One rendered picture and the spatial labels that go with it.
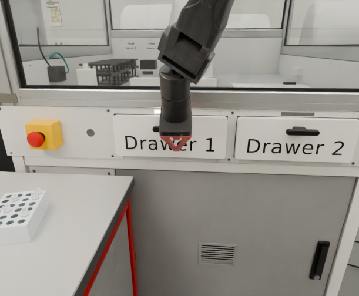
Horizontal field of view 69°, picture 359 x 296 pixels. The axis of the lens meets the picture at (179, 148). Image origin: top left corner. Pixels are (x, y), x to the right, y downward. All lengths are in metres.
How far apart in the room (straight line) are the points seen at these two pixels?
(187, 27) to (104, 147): 0.44
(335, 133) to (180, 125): 0.39
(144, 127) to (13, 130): 0.37
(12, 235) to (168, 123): 0.35
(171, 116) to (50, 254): 0.33
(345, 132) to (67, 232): 0.66
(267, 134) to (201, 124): 0.16
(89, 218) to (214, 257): 0.47
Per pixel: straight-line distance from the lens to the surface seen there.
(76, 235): 0.55
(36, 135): 0.72
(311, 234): 0.91
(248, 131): 0.67
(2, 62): 0.81
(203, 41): 0.40
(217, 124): 0.65
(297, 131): 0.66
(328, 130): 0.72
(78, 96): 0.72
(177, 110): 0.50
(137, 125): 0.67
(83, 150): 0.76
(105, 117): 0.71
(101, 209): 0.61
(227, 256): 0.91
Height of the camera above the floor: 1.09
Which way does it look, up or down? 22 degrees down
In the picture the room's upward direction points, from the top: straight up
